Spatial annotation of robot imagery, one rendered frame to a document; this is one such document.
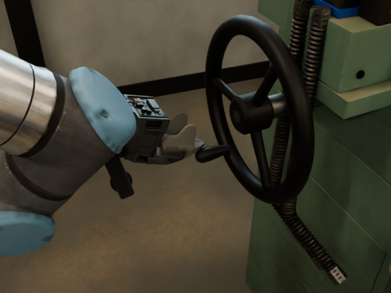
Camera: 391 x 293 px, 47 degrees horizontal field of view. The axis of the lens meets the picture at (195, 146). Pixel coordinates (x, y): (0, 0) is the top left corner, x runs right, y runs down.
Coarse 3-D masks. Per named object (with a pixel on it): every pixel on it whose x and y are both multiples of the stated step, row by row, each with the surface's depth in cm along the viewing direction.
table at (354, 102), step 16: (272, 0) 87; (288, 0) 82; (272, 16) 88; (320, 80) 64; (320, 96) 65; (336, 96) 62; (352, 96) 61; (368, 96) 61; (384, 96) 63; (336, 112) 63; (352, 112) 62
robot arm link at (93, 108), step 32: (0, 64) 38; (0, 96) 37; (32, 96) 39; (64, 96) 42; (96, 96) 44; (0, 128) 38; (32, 128) 40; (64, 128) 42; (96, 128) 43; (128, 128) 45; (32, 160) 44; (64, 160) 44; (96, 160) 46; (64, 192) 48
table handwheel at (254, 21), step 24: (240, 24) 62; (264, 24) 59; (216, 48) 72; (264, 48) 58; (288, 48) 57; (216, 72) 76; (288, 72) 55; (216, 96) 79; (240, 96) 67; (264, 96) 63; (288, 96) 56; (216, 120) 80; (240, 120) 67; (264, 120) 66; (312, 120) 56; (312, 144) 57; (240, 168) 76; (264, 168) 69; (264, 192) 69; (288, 192) 62
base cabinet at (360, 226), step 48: (288, 144) 95; (336, 144) 80; (336, 192) 84; (384, 192) 72; (288, 240) 106; (336, 240) 87; (384, 240) 75; (288, 288) 112; (336, 288) 92; (384, 288) 78
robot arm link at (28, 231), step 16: (0, 160) 48; (0, 176) 47; (0, 192) 47; (16, 192) 47; (32, 192) 47; (0, 208) 47; (16, 208) 48; (32, 208) 48; (48, 208) 49; (0, 224) 46; (16, 224) 47; (32, 224) 48; (48, 224) 50; (0, 240) 49; (16, 240) 50; (32, 240) 51; (48, 240) 52
